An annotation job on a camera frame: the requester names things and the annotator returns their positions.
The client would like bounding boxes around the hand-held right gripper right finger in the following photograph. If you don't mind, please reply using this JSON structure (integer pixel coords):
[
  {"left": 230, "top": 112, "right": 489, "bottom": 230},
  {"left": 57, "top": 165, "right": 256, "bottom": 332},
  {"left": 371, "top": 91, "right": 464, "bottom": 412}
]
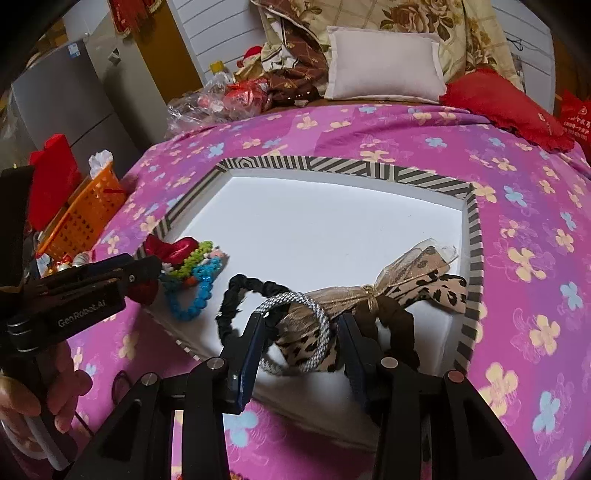
[{"left": 339, "top": 316, "right": 522, "bottom": 480}]

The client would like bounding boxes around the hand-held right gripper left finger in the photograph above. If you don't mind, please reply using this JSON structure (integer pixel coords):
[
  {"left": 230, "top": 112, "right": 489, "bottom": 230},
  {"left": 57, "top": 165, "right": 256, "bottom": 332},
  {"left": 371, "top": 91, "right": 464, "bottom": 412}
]
[{"left": 85, "top": 311, "right": 273, "bottom": 480}]

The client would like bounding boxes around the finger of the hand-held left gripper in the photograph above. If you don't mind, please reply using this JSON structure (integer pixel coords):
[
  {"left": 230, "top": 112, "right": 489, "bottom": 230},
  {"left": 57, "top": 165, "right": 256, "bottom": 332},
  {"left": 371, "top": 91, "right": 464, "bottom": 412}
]
[
  {"left": 104, "top": 270, "right": 160, "bottom": 300},
  {"left": 44, "top": 253, "right": 162, "bottom": 280}
]

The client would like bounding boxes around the red bow hair tie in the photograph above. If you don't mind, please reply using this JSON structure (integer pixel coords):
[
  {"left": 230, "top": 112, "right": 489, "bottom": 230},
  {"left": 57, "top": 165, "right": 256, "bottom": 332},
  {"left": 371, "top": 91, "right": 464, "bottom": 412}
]
[{"left": 139, "top": 235, "right": 204, "bottom": 305}]

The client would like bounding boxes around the black scrunchie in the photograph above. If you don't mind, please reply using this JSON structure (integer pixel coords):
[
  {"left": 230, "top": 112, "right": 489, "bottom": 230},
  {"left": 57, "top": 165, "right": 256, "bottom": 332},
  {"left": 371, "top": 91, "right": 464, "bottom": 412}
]
[{"left": 217, "top": 274, "right": 291, "bottom": 356}]

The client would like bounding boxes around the silver braided bangle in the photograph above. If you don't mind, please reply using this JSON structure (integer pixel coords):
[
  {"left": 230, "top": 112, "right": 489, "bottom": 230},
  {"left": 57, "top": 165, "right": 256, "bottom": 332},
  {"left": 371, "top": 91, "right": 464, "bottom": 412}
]
[{"left": 252, "top": 292, "right": 331, "bottom": 374}]

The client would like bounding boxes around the multicolour bead bracelet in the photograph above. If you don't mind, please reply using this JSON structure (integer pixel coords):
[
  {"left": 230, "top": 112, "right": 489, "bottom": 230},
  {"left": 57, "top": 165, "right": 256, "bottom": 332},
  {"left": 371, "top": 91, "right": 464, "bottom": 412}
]
[{"left": 159, "top": 240, "right": 228, "bottom": 284}]

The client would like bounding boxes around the blue bead bracelet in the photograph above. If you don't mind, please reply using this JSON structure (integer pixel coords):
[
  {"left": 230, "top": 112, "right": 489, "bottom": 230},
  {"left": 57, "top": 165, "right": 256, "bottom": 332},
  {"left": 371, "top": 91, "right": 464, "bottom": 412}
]
[{"left": 166, "top": 258, "right": 225, "bottom": 322}]

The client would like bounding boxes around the leopard bow brown scrunchie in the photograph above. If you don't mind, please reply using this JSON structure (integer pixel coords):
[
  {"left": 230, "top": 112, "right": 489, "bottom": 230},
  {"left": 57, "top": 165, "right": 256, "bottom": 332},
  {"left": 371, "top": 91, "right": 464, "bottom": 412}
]
[{"left": 277, "top": 240, "right": 468, "bottom": 374}]

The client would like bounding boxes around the striped cardboard box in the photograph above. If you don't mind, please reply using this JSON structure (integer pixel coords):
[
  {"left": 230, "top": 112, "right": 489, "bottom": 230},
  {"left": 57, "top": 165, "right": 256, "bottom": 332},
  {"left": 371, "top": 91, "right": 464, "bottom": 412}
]
[{"left": 136, "top": 156, "right": 485, "bottom": 450}]

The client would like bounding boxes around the person's left hand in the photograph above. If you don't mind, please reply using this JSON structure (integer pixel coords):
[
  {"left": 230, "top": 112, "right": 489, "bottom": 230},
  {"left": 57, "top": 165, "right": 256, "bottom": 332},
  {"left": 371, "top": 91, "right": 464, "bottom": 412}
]
[{"left": 0, "top": 344, "right": 93, "bottom": 462}]

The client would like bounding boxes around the cluster of pearl ornaments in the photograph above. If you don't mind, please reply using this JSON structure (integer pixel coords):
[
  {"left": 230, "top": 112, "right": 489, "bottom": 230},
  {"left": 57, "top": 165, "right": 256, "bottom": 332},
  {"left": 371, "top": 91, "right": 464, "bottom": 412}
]
[{"left": 46, "top": 251, "right": 93, "bottom": 278}]

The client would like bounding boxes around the orange plastic basket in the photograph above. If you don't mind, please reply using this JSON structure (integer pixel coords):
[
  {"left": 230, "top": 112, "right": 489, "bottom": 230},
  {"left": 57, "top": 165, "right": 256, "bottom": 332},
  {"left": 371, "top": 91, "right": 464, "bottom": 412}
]
[{"left": 37, "top": 161, "right": 127, "bottom": 261}]

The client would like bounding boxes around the white cloth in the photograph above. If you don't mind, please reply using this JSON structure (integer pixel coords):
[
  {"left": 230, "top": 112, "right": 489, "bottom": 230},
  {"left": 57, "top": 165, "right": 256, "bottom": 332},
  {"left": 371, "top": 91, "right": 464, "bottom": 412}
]
[{"left": 88, "top": 150, "right": 115, "bottom": 178}]

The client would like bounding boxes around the red gift bag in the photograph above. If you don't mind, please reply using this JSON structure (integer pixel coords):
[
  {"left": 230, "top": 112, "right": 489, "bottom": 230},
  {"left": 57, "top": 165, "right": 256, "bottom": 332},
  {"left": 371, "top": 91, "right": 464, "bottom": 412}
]
[{"left": 28, "top": 134, "right": 83, "bottom": 232}]

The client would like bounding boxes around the clear plastic bag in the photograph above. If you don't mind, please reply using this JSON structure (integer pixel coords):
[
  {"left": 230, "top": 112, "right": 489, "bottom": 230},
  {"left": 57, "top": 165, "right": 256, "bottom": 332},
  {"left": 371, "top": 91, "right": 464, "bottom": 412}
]
[{"left": 166, "top": 69, "right": 269, "bottom": 137}]

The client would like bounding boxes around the grey refrigerator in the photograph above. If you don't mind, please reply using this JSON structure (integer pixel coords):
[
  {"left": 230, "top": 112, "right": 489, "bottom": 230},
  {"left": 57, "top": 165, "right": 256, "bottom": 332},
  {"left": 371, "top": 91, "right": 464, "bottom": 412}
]
[{"left": 9, "top": 39, "right": 139, "bottom": 171}]

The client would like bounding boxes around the brown wooden door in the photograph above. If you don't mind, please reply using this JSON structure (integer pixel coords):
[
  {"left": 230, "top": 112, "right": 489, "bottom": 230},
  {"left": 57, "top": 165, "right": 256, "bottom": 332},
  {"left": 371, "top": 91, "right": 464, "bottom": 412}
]
[{"left": 139, "top": 18, "right": 206, "bottom": 112}]

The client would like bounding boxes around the pink floral blanket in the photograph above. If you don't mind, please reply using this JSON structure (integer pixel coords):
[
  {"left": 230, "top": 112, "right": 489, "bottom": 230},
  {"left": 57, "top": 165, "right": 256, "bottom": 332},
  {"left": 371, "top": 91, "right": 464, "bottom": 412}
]
[{"left": 69, "top": 104, "right": 591, "bottom": 480}]

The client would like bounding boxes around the red plush toy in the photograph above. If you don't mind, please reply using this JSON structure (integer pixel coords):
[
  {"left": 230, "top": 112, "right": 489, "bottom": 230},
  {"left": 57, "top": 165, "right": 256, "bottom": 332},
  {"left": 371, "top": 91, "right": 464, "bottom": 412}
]
[{"left": 238, "top": 44, "right": 264, "bottom": 70}]

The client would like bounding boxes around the red hanging decoration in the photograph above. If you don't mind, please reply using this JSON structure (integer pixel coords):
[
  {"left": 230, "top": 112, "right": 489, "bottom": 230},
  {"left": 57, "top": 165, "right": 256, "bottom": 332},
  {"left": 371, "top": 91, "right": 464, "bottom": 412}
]
[{"left": 108, "top": 0, "right": 164, "bottom": 38}]

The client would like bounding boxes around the brown patterned quilt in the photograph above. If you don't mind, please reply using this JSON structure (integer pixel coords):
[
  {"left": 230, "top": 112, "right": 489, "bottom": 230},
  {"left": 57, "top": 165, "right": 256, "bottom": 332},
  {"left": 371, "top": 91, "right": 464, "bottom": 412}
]
[{"left": 261, "top": 9, "right": 331, "bottom": 109}]

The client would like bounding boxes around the red cushion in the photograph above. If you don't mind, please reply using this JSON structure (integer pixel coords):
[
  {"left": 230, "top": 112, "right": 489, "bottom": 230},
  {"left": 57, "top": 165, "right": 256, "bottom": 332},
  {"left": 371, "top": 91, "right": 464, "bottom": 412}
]
[{"left": 440, "top": 69, "right": 575, "bottom": 153}]

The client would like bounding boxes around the white pillow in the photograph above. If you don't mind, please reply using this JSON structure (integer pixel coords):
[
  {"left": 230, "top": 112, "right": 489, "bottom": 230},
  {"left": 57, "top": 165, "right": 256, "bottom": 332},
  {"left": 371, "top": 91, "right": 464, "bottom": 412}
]
[{"left": 323, "top": 25, "right": 448, "bottom": 103}]

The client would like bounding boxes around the red shopping bag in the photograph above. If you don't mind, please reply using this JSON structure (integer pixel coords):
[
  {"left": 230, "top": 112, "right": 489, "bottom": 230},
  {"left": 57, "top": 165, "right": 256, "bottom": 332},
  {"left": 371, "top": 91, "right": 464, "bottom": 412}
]
[{"left": 558, "top": 90, "right": 591, "bottom": 162}]

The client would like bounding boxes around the cream floral quilt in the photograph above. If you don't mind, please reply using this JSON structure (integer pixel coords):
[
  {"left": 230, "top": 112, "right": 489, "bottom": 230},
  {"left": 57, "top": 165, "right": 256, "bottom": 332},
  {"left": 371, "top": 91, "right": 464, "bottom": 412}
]
[{"left": 252, "top": 0, "right": 525, "bottom": 93}]

